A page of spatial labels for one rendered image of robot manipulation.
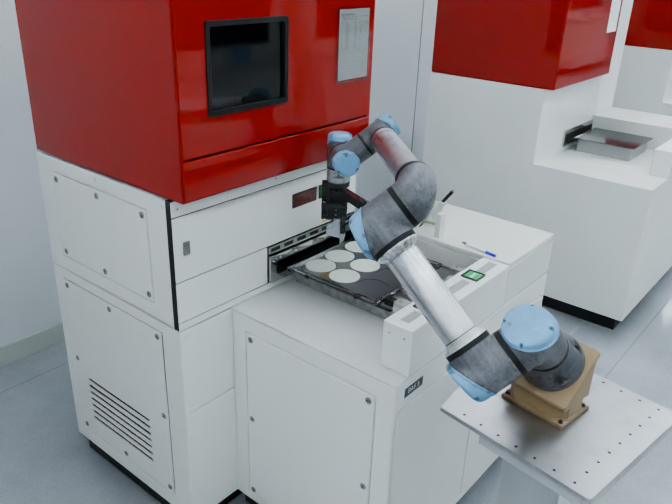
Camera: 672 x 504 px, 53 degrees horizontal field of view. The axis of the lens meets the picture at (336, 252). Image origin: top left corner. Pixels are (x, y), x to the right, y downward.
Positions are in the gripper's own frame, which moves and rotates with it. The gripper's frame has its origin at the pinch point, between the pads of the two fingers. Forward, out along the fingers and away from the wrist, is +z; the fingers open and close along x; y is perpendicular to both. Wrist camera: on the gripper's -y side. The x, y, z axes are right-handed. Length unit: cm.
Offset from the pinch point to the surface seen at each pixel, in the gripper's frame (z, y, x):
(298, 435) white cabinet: 51, 12, 35
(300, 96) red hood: -45.7, 14.2, -0.7
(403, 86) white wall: 9, -49, -319
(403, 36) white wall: -28, -46, -315
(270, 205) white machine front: -12.1, 23.1, 2.4
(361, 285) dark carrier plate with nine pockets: 9.3, -6.1, 13.7
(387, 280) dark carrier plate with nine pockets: 9.3, -14.4, 9.6
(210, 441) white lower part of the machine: 63, 41, 25
